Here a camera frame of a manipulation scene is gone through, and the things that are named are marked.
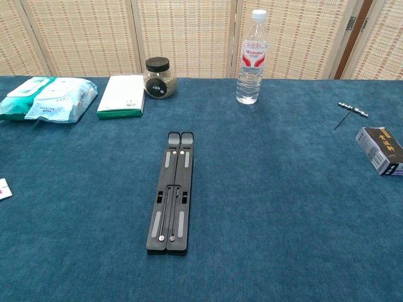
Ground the black folding laptop stand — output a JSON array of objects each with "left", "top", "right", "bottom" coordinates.
[{"left": 145, "top": 131, "right": 195, "bottom": 255}]

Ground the glass jar with black lid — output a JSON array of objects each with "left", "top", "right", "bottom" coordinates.
[{"left": 143, "top": 57, "right": 178, "bottom": 100}]

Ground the white box with green edge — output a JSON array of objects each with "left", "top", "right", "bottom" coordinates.
[{"left": 96, "top": 74, "right": 146, "bottom": 120}]

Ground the clear plastic water bottle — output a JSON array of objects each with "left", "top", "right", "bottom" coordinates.
[{"left": 236, "top": 9, "right": 269, "bottom": 105}]

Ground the blue table cloth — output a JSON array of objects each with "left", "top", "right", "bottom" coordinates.
[{"left": 0, "top": 75, "right": 403, "bottom": 302}]

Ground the light blue wet wipes pack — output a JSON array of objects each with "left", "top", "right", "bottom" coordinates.
[{"left": 24, "top": 77, "right": 99, "bottom": 124}]

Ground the light wood bamboo folding screen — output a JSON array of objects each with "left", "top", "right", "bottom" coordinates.
[{"left": 0, "top": 0, "right": 356, "bottom": 79}]

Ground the black carton with gold print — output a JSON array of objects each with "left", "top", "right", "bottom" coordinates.
[{"left": 355, "top": 126, "right": 403, "bottom": 176}]

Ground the green wet wipes pack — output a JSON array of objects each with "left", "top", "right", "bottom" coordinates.
[{"left": 0, "top": 77, "right": 56, "bottom": 121}]

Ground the white floral toothpaste tube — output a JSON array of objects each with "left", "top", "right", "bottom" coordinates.
[{"left": 0, "top": 177, "right": 13, "bottom": 201}]

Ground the brown framed bamboo screen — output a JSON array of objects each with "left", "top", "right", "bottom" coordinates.
[{"left": 333, "top": 0, "right": 403, "bottom": 81}]

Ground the metal T-handle tool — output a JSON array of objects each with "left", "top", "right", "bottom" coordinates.
[{"left": 332, "top": 101, "right": 369, "bottom": 131}]

